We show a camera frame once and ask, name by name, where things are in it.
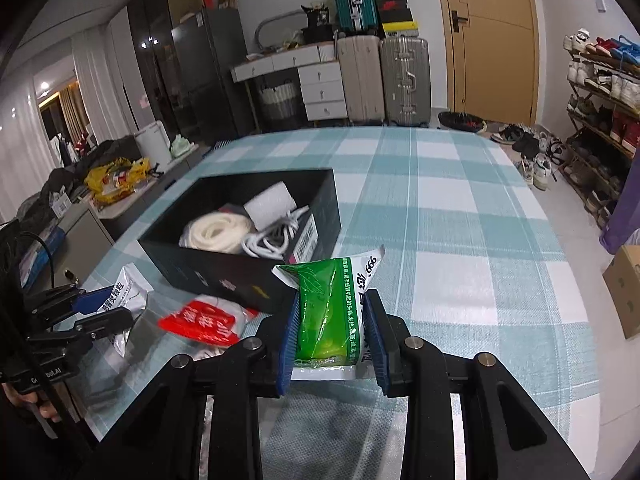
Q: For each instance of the dark grey fridge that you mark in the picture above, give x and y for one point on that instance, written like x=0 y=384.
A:
x=200 y=75

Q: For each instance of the white foil packet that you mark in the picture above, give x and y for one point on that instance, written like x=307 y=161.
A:
x=127 y=292

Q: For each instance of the red and white packet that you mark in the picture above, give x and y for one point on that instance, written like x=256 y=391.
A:
x=205 y=322

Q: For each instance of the purple bag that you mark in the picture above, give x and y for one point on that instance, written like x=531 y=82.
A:
x=625 y=210

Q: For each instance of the green and white packet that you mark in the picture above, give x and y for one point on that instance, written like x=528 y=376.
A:
x=325 y=320

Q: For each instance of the yellow plastic bag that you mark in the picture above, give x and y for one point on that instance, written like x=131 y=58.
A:
x=102 y=180

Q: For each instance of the wooden shoe rack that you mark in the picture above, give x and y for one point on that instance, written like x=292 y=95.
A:
x=590 y=127

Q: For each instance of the woven laundry basket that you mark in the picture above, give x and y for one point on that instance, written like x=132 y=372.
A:
x=279 y=105

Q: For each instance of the white bubble wrap piece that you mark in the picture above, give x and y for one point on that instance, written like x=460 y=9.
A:
x=267 y=202

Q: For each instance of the white labelled box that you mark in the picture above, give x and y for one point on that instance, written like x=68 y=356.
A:
x=61 y=202

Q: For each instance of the dark glass wardrobe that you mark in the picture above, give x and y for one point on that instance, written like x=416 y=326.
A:
x=155 y=50

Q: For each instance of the teal suitcase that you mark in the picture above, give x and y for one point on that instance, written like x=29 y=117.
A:
x=350 y=2

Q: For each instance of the black gift bag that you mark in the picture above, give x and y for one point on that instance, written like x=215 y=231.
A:
x=316 y=17

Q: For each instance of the tan wooden door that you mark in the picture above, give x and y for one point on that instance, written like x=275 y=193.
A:
x=495 y=60

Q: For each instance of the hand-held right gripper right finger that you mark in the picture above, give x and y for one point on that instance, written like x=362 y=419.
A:
x=380 y=355

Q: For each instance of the large brown cardboard box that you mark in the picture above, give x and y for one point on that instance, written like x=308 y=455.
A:
x=625 y=290

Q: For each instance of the yellow and black shoe box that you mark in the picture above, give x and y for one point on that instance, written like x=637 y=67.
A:
x=400 y=28

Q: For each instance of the grey curved frame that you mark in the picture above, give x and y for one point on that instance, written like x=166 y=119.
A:
x=272 y=20

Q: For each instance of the silver suitcase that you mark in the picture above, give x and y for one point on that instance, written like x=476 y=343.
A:
x=405 y=80

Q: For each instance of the beige suitcase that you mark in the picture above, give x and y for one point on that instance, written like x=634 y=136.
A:
x=360 y=80

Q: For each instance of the white curtain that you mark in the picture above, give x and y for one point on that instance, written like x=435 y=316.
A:
x=95 y=75

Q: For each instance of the white desk with drawers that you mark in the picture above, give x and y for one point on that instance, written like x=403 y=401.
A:
x=322 y=90

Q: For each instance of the person's left hand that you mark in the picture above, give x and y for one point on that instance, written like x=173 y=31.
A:
x=22 y=392

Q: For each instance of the loose pile of shoes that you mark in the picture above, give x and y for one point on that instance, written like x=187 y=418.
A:
x=535 y=165

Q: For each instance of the rows of assorted shoes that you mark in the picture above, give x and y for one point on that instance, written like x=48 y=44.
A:
x=620 y=87

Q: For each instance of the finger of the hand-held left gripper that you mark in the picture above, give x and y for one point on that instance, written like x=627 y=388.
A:
x=107 y=322
x=97 y=297

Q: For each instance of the black cardboard box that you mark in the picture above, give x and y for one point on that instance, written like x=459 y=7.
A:
x=225 y=280

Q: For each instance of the black clothes pile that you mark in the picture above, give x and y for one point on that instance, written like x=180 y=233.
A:
x=115 y=152

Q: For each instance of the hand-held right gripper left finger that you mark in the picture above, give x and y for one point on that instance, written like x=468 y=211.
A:
x=286 y=355

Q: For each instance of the teal checked tablecloth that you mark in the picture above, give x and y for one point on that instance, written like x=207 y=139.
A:
x=450 y=210

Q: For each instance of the white bin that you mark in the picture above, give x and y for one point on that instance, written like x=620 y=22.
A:
x=152 y=145

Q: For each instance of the grey low cabinet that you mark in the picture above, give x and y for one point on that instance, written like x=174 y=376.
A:
x=90 y=230

